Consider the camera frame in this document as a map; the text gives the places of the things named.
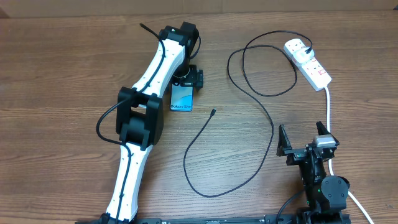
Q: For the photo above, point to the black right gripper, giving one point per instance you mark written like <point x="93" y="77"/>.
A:
<point x="296" y="155"/>

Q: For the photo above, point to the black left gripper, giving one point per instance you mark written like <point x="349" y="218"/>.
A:
<point x="195" y="76"/>

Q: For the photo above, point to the blue Samsung Galaxy smartphone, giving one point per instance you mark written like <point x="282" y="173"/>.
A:
<point x="181" y="98"/>

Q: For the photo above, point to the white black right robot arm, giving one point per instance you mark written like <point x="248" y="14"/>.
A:
<point x="326" y="194"/>

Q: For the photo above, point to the white charger plug adapter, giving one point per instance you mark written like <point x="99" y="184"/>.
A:
<point x="304" y="55"/>

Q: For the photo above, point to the white power strip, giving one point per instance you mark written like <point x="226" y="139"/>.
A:
<point x="313" y="71"/>

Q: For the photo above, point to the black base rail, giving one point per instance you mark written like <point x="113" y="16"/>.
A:
<point x="267" y="219"/>

